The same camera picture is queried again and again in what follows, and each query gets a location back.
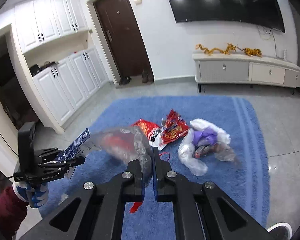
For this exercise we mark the red crumpled snack wrapper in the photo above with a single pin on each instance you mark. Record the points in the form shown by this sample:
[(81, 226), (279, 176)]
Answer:
[(173, 127)]

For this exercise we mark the brown shoes pair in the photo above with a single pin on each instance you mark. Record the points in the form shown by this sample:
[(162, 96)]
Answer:
[(146, 77)]

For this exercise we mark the dark red sleeve forearm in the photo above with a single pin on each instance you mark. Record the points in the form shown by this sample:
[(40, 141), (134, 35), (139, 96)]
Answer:
[(13, 211)]

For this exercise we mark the golden dragon figurine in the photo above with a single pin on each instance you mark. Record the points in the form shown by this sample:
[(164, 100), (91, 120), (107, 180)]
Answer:
[(230, 47)]

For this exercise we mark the white router box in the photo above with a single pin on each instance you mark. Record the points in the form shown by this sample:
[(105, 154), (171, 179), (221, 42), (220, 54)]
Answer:
[(285, 55)]

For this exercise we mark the red white snack bag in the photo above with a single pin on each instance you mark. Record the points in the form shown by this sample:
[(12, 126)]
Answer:
[(152, 132)]

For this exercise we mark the golden tiger figurine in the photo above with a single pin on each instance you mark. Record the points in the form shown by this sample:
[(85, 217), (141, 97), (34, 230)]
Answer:
[(251, 52)]

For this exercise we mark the brown entrance door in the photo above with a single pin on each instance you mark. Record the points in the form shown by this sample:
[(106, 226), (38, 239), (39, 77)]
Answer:
[(123, 37)]

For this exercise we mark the white grey TV cabinet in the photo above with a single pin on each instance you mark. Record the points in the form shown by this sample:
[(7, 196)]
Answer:
[(252, 70)]

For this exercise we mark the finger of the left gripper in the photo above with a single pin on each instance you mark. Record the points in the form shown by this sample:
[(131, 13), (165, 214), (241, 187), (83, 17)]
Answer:
[(63, 165), (49, 153)]

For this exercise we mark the white lower cabinets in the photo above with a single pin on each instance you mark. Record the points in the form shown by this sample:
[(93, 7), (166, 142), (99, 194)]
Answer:
[(66, 85)]

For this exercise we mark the blue fluffy rug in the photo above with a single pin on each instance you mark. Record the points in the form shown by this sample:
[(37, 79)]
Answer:
[(247, 183)]

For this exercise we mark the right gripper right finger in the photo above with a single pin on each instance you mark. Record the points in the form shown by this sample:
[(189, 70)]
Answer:
[(202, 211)]

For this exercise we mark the clear plastic wrapper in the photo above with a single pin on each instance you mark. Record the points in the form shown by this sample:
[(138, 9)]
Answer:
[(123, 143)]

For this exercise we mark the black shoes pair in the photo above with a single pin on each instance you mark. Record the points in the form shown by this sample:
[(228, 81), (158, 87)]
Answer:
[(125, 80)]

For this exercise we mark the white upper wall cabinets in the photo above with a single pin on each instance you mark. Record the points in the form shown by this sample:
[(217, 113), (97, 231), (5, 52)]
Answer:
[(38, 22)]

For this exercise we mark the blue white gloved left hand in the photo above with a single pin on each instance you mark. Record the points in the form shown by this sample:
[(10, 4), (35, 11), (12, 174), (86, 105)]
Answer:
[(35, 195)]

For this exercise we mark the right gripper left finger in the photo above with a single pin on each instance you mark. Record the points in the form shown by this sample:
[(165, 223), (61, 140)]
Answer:
[(95, 213)]

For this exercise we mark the white rimmed trash bin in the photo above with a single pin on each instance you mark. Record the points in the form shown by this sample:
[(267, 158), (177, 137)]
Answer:
[(280, 231)]

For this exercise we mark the black wall television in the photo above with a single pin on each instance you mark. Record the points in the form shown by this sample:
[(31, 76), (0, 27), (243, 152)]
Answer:
[(265, 13)]

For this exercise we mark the white purple plastic bag bundle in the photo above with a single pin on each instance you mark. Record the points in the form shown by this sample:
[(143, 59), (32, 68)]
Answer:
[(205, 138)]

